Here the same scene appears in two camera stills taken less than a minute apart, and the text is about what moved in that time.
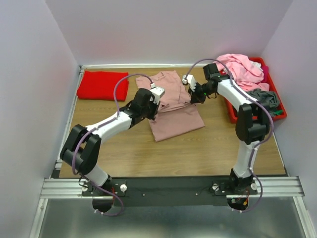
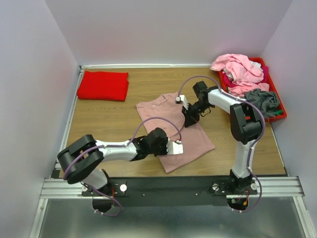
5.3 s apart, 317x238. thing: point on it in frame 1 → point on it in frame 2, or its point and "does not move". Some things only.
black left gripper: x=156 y=107 → x=164 y=142
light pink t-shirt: x=247 y=75 does not move
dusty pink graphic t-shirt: x=175 y=120 → x=161 y=110
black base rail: x=169 y=191 does not move
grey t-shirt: x=269 y=100 does not move
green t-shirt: x=279 y=112 does not move
